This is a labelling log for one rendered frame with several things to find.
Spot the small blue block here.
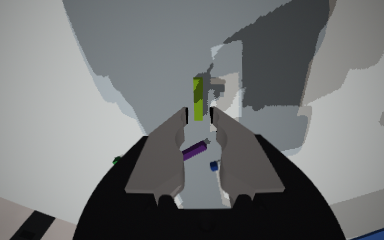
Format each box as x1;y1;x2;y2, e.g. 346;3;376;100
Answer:
210;161;218;172

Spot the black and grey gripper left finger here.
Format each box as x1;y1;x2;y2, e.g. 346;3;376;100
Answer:
72;107;188;240

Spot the purple rod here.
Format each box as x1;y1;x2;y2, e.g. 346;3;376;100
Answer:
182;140;207;161

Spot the olive green rectangular rod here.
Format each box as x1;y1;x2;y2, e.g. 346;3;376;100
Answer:
193;77;203;121

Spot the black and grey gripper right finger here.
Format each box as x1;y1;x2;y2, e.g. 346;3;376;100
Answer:
210;106;346;240

